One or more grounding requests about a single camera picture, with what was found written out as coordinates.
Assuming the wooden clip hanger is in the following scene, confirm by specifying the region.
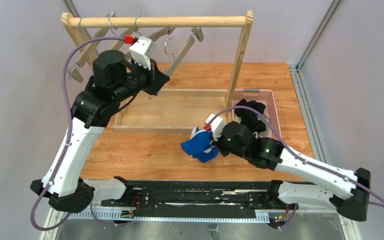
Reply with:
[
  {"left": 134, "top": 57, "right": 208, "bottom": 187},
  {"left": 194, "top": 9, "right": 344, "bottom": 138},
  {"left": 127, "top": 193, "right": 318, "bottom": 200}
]
[
  {"left": 61, "top": 11, "right": 116, "bottom": 83},
  {"left": 108, "top": 14, "right": 143, "bottom": 52}
]

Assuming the wooden hanger holding black underwear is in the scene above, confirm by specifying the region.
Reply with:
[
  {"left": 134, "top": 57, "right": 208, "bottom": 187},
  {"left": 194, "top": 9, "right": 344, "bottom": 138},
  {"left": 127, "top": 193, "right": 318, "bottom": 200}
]
[{"left": 124, "top": 27, "right": 176, "bottom": 61}]

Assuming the wooden hanger holding blue underwear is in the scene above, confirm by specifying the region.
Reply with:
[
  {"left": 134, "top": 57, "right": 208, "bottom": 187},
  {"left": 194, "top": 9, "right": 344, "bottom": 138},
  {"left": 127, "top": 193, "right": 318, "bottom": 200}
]
[{"left": 164, "top": 27, "right": 204, "bottom": 77}]

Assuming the blue underwear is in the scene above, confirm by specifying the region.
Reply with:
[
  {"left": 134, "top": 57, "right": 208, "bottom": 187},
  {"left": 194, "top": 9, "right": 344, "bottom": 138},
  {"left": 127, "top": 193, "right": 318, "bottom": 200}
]
[{"left": 180, "top": 127, "right": 219, "bottom": 163}]

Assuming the black underwear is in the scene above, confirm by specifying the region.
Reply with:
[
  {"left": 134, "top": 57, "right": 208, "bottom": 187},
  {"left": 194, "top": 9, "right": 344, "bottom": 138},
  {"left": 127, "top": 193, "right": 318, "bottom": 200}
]
[{"left": 234, "top": 98, "right": 267, "bottom": 133}]

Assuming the grey underwear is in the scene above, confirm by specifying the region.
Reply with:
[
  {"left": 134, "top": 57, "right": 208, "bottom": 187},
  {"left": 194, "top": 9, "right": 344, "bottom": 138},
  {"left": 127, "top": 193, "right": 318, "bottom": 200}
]
[{"left": 253, "top": 131, "right": 268, "bottom": 138}]

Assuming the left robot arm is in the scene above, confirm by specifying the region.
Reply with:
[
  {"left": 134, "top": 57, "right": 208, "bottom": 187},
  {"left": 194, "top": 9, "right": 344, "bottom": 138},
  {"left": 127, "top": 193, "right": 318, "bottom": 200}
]
[{"left": 30, "top": 50, "right": 170, "bottom": 213}]

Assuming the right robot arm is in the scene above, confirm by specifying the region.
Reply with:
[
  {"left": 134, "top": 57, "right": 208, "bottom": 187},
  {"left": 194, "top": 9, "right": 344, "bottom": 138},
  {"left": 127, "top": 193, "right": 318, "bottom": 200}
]
[{"left": 210, "top": 121, "right": 371, "bottom": 222}]

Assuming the empty wooden clip hanger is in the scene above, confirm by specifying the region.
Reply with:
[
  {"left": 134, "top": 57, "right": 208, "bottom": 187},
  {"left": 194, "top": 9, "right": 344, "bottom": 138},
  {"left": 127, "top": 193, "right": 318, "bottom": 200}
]
[{"left": 61, "top": 11, "right": 116, "bottom": 83}]

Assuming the wooden clothes rack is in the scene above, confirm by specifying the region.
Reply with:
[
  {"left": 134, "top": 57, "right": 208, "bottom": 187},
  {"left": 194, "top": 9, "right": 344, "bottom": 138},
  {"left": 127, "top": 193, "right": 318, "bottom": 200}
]
[{"left": 68, "top": 10, "right": 254, "bottom": 134}]

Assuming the pink perforated plastic basket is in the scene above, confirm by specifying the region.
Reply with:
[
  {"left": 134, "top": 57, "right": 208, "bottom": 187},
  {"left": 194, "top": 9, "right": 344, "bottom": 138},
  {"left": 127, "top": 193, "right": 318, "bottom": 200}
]
[{"left": 231, "top": 88, "right": 282, "bottom": 137}]

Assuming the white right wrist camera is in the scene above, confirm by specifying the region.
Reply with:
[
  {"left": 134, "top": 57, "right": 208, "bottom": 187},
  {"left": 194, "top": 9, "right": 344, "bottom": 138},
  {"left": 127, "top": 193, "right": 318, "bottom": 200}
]
[{"left": 204, "top": 113, "right": 226, "bottom": 141}]

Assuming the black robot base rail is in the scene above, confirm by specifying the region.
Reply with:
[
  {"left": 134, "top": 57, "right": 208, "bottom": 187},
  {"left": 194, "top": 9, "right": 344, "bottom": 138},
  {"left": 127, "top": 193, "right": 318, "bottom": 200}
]
[{"left": 74, "top": 179, "right": 315, "bottom": 223}]

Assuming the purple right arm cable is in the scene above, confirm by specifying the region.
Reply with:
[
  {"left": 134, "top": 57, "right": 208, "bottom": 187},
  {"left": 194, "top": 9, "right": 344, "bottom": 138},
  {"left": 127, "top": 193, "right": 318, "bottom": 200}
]
[{"left": 208, "top": 105, "right": 384, "bottom": 219}]

